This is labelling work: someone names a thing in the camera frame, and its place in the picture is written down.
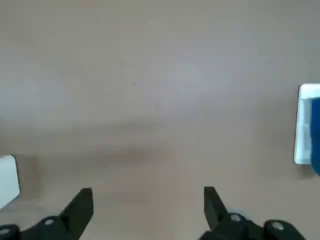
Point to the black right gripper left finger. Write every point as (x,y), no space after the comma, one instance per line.
(75,215)

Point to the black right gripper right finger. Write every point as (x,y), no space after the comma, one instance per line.
(217,215)

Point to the translucent white box lid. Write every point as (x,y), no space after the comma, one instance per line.
(8,180)

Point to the white tray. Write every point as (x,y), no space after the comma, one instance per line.
(303,130)

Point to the blue plastic object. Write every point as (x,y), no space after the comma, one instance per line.
(315,137)

